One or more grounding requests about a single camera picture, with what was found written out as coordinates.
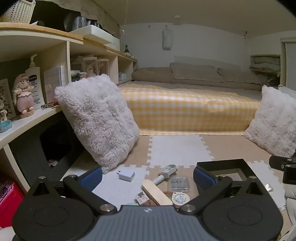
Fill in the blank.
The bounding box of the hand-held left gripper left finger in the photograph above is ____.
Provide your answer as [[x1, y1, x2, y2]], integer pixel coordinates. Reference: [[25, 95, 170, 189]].
[[23, 167, 117, 215]]

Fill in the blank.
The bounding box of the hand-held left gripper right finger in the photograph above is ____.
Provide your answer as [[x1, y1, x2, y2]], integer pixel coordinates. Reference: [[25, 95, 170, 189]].
[[177, 167, 273, 215]]

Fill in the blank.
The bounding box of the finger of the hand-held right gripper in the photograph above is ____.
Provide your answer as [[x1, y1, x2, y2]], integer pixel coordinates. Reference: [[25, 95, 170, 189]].
[[269, 155, 292, 171]]

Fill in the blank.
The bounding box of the clear plastic case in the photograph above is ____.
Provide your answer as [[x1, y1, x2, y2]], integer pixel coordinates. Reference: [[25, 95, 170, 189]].
[[167, 176, 191, 193]]

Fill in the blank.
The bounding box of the black cardboard box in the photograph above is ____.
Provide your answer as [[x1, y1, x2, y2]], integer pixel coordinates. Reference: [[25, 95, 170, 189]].
[[195, 159, 264, 189]]

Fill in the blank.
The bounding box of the round white tape measure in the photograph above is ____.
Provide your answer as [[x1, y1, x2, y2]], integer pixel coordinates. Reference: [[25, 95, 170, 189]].
[[172, 192, 190, 208]]

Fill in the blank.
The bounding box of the white charger adapter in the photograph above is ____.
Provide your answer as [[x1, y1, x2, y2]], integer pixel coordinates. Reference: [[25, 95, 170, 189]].
[[116, 169, 136, 182]]

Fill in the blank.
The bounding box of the grey watch band tool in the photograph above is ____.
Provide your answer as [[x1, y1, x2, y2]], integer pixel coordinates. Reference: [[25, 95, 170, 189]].
[[151, 164, 178, 185]]

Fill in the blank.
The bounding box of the brown coaster with green bear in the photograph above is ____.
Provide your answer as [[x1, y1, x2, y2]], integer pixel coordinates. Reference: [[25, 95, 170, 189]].
[[148, 191, 174, 206]]

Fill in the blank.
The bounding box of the wooden stick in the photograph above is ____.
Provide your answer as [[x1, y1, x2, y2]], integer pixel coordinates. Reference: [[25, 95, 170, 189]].
[[142, 179, 173, 206]]

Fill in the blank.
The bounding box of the small printed white box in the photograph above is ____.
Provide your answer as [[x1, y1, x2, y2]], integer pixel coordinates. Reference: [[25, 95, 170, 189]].
[[135, 191, 149, 205]]

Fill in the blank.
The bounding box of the person's cream trouser leg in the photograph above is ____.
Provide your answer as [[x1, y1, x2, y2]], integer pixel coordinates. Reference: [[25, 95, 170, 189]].
[[285, 185, 296, 212]]

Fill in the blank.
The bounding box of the foam puzzle floor mat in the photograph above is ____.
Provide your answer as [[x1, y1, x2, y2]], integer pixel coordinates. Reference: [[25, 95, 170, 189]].
[[60, 134, 296, 211]]

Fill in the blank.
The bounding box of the fluffy white pillow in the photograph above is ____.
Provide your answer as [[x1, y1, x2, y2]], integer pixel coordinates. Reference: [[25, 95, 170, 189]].
[[54, 74, 140, 174], [244, 85, 296, 158]]

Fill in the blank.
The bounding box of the yellow gingham bed sheet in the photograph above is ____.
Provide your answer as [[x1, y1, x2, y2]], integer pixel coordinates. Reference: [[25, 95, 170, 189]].
[[118, 83, 262, 136]]

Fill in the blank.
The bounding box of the red box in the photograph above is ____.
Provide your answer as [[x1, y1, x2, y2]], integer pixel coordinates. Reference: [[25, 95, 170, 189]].
[[0, 178, 25, 229]]

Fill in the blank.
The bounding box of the narrow brown bed pillow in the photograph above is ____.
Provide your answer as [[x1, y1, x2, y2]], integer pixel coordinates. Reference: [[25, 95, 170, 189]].
[[217, 68, 262, 85]]

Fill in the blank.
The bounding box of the white door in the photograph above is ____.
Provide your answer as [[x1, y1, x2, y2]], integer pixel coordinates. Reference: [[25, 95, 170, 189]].
[[280, 38, 296, 88]]

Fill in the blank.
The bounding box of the stack of folded blankets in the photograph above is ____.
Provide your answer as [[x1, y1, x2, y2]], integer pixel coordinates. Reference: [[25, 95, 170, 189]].
[[250, 54, 281, 73]]

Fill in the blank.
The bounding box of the checked notebook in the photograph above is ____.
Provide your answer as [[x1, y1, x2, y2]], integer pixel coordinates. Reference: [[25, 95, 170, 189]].
[[43, 65, 65, 104]]

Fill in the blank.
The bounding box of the crochet doll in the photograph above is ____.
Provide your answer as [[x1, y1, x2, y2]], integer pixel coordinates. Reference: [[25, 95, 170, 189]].
[[13, 74, 36, 119]]

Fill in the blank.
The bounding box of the wide brown bed pillow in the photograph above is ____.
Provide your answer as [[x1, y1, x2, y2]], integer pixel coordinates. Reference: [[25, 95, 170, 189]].
[[170, 62, 225, 83]]

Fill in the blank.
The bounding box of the white headboard panel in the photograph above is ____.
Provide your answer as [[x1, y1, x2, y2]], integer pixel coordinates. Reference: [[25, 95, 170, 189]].
[[174, 56, 241, 70]]

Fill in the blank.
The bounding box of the white lotion pump bottle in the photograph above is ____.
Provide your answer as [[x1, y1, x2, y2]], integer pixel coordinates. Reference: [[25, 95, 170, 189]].
[[25, 54, 46, 110]]

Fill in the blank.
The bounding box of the clear doll display case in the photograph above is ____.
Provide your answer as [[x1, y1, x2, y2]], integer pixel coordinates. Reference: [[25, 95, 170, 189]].
[[97, 58, 109, 76], [82, 57, 98, 77]]

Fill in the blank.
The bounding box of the brown duvet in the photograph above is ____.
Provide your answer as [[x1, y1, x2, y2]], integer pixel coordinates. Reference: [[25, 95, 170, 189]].
[[131, 67, 264, 91]]

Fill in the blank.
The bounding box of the wooden shelf unit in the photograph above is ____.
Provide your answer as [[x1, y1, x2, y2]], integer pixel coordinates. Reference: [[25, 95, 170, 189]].
[[0, 22, 139, 194]]

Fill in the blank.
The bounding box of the white flat box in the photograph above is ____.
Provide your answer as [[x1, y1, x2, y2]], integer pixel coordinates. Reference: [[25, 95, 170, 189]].
[[69, 25, 121, 46]]

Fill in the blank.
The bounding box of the hanging white bag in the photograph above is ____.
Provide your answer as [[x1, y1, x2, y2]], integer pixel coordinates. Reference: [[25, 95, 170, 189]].
[[162, 29, 173, 51]]

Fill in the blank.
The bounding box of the beige hanging cloth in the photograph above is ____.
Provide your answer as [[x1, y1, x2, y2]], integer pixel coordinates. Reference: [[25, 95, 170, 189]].
[[53, 0, 121, 36]]

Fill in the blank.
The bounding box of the white wicker basket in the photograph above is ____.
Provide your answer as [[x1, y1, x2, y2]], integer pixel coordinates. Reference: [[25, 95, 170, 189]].
[[0, 0, 36, 24]]

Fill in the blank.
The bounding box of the blue ring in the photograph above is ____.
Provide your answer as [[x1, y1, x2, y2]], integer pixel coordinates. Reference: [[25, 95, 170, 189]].
[[0, 120, 13, 133]]

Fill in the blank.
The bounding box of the picture frame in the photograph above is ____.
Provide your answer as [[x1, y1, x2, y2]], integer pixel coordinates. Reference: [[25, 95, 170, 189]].
[[0, 79, 17, 121]]

